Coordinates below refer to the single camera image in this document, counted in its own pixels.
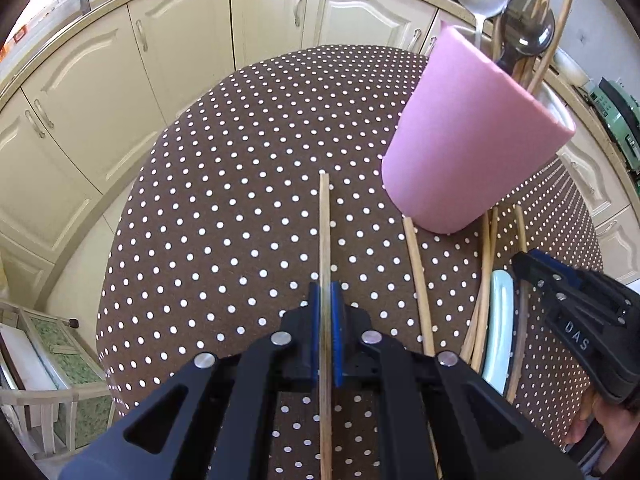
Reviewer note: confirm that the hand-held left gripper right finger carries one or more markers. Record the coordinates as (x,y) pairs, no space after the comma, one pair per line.
(337,335)

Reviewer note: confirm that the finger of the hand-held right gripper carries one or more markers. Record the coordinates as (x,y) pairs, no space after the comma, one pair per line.
(555,265)
(530,270)

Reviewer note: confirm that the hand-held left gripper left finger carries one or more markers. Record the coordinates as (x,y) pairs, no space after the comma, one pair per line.
(314,332)

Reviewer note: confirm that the light blue knife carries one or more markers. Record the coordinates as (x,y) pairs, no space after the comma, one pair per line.
(497,330)

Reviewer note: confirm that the light bamboo chopstick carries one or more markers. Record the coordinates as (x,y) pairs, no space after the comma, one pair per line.
(325,240)

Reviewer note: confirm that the bunch of wooden chopsticks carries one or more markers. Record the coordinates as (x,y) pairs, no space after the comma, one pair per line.
(417,280)

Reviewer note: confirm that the pink cup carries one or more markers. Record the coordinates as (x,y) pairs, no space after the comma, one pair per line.
(465,150)

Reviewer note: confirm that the person's right hand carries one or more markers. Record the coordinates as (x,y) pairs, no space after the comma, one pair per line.
(620,422)

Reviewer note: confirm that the brown polka dot tablecloth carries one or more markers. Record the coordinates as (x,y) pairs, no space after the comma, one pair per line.
(225,210)

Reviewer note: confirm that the green multi cooker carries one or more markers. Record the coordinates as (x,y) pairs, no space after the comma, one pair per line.
(617,120)

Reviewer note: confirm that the white bowl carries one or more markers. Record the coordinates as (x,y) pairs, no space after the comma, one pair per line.
(571,67)

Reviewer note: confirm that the cream lower cabinets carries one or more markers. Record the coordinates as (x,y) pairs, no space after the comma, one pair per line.
(175,35)

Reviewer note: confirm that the wooden frame green panel stand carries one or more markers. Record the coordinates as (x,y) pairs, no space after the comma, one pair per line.
(65,360)

